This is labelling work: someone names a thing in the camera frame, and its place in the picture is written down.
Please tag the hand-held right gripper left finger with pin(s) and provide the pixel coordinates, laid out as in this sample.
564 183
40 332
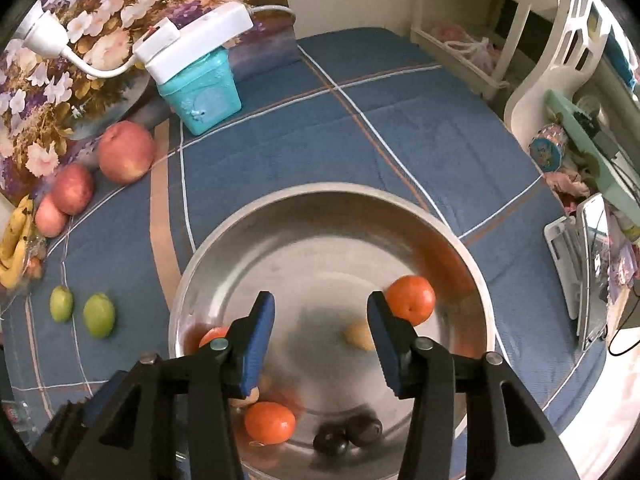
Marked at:
257 345

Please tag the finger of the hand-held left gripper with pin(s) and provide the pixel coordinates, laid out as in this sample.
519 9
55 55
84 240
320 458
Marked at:
97 402

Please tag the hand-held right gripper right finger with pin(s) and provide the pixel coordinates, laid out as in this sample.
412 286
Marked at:
386 350

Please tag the round tan fruit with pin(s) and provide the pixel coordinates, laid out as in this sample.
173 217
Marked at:
360 336

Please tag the large orange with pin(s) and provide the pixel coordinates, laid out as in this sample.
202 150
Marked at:
270 422

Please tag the dark purple fruit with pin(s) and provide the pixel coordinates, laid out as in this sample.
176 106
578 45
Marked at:
364 429
330 441

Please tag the steel bowl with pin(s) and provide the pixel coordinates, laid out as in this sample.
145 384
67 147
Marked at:
320 260

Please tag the clear glass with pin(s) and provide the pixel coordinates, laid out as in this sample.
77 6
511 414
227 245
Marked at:
15 412

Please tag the green fruit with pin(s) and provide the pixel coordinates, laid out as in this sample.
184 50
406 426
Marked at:
99 315
61 304

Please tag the yellow banana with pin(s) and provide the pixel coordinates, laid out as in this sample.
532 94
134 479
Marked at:
12 265
20 222

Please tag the red apple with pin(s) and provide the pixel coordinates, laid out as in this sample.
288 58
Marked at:
72 187
126 152
50 217

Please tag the blue plaid tablecloth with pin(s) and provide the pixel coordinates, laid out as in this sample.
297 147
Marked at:
400 135

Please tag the white flat device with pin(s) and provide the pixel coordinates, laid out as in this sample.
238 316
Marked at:
590 270

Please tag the pink cloth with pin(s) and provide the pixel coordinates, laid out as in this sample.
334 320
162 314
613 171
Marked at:
570 182

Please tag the teal tin box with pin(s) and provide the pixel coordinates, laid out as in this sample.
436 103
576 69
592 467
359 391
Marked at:
202 92

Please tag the colourful printed cylinder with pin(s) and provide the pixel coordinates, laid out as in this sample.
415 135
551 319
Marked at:
549 147

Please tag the pale green board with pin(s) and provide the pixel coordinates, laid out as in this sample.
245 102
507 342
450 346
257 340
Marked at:
580 130

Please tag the white power strip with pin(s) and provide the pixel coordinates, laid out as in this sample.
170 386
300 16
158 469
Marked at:
195 42

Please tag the pink plastic bag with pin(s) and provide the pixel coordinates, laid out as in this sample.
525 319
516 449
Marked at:
460 40

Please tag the white shelf rack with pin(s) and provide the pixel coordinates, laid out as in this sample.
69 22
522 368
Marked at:
520 25

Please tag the white gooseneck lamp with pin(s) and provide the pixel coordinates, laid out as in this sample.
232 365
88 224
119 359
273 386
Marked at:
45 40

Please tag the white curved frame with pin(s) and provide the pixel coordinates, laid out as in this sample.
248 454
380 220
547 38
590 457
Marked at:
545 80

